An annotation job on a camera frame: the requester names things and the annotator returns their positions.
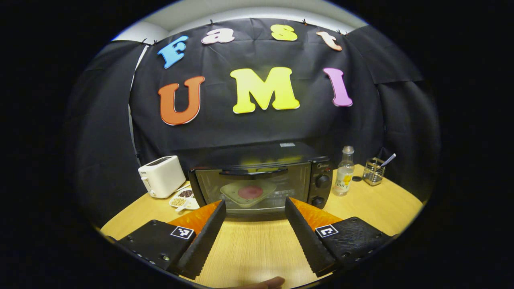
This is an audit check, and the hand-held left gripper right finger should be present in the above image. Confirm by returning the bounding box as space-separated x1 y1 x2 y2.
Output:
285 197 396 277

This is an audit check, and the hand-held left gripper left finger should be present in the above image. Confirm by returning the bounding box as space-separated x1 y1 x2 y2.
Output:
116 199 227 280

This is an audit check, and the pale green food tray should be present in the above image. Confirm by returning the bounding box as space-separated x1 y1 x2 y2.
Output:
220 180 277 208

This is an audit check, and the pink meat slice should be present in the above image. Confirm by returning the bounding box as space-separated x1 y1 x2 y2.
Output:
238 186 263 200

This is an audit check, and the black electric oven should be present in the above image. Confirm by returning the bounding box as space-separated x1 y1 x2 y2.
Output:
189 141 334 219

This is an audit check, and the white divided seed dish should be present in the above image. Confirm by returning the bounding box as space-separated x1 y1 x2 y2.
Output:
169 189 200 212

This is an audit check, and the clear glass bottle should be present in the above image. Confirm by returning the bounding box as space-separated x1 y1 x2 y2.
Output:
332 146 355 197

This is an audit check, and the white toaster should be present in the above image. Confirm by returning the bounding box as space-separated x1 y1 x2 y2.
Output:
138 155 186 199

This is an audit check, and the black backdrop cloth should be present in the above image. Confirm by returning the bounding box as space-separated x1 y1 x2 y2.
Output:
66 18 440 225

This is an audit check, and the wire mesh utensil holder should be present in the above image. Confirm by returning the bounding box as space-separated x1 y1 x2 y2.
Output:
363 157 386 186

